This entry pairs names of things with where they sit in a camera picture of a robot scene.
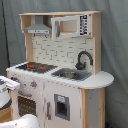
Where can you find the metal sink basin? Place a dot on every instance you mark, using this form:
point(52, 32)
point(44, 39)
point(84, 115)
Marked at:
point(73, 74)

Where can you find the oven door with window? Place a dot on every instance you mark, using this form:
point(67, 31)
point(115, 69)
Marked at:
point(26, 104)

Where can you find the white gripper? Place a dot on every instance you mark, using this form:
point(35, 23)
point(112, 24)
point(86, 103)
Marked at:
point(6, 83)

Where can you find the black toy faucet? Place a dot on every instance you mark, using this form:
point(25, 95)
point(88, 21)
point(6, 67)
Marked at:
point(81, 64)

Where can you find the white microwave door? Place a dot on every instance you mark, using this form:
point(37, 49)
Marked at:
point(71, 26)

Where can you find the right red stove knob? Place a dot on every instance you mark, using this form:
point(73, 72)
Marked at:
point(33, 84)

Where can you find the wooden toy kitchen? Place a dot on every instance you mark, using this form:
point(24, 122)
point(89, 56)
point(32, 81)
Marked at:
point(63, 53)

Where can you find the black stove top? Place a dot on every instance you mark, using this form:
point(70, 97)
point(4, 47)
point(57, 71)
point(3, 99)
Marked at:
point(36, 67)

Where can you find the grey range hood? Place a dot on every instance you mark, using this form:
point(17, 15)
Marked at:
point(39, 27)

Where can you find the white fridge door with dispenser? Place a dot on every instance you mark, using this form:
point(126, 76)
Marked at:
point(63, 106)

